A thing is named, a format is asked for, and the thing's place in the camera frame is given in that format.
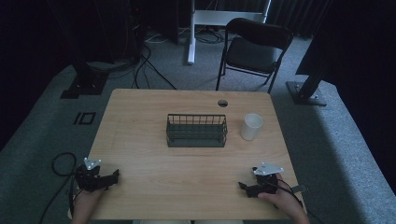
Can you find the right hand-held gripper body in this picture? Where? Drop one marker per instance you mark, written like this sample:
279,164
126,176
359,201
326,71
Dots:
267,180

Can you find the person's right hand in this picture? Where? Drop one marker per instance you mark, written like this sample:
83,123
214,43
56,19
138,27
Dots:
281,200

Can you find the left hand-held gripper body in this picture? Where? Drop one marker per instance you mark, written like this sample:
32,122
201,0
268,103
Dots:
88,180

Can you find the black slanted stand with base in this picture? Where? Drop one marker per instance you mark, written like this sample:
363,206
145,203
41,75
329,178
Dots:
306,90

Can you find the white desk frame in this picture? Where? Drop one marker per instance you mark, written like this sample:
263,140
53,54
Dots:
214,17

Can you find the black folding chair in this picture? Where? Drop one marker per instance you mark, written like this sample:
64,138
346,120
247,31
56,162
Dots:
252,53

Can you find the person's left hand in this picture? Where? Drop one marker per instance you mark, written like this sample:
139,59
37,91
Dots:
88,199

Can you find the white cup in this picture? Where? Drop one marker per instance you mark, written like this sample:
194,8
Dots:
251,128

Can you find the black stand with base plate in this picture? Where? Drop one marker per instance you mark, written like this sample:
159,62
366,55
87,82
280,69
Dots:
85,84

